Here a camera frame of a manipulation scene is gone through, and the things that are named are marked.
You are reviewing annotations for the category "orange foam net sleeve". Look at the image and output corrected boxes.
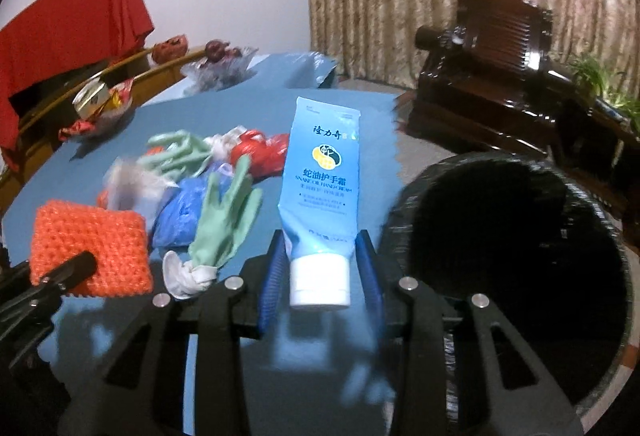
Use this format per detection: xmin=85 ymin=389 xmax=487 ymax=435
xmin=28 ymin=200 xmax=153 ymax=297

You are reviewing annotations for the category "blue hand cream tube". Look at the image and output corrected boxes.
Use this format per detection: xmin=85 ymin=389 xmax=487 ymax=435
xmin=278 ymin=98 xmax=360 ymax=309

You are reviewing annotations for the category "black lined trash bin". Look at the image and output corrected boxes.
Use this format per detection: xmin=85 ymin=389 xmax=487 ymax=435
xmin=378 ymin=152 xmax=634 ymax=430

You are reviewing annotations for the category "green rubber glove near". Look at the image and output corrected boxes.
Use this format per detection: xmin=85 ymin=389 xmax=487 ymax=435
xmin=163 ymin=156 xmax=262 ymax=300

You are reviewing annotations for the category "green rubber glove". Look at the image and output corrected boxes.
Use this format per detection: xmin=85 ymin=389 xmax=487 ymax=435
xmin=137 ymin=130 xmax=213 ymax=182
xmin=163 ymin=156 xmax=262 ymax=300

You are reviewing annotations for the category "blue tablecloth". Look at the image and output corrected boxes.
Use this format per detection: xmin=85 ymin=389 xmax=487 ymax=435
xmin=0 ymin=51 xmax=411 ymax=436

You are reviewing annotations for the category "blue plastic bag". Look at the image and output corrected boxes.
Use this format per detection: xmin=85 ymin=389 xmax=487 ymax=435
xmin=151 ymin=163 xmax=233 ymax=249

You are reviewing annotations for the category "red plastic bag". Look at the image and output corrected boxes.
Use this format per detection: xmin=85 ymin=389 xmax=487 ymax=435
xmin=230 ymin=129 xmax=290 ymax=179

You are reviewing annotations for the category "green rubber glove far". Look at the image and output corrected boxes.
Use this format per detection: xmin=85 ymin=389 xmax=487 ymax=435
xmin=137 ymin=130 xmax=213 ymax=182

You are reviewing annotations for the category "snack dish with box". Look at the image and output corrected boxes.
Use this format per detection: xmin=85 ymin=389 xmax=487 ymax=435
xmin=58 ymin=78 xmax=134 ymax=142

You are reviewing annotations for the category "dark wooden armchair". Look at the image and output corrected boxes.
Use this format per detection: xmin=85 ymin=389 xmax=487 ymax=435
xmin=394 ymin=0 xmax=557 ymax=152

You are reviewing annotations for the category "glass fruit bowl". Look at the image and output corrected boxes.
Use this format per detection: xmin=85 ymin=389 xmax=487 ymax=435
xmin=180 ymin=40 xmax=258 ymax=92

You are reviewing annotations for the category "red ornament on bench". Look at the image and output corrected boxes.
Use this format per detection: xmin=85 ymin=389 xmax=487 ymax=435
xmin=151 ymin=34 xmax=189 ymax=65

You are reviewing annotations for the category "red cloth on chair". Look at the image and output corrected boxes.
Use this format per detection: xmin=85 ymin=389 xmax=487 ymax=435
xmin=1 ymin=0 xmax=154 ymax=170

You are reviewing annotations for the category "green potted plant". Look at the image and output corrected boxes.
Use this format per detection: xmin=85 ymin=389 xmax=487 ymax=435
xmin=570 ymin=53 xmax=639 ymax=135

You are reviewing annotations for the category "wooden bench back rail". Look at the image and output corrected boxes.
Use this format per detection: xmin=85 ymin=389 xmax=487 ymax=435
xmin=0 ymin=43 xmax=207 ymax=217

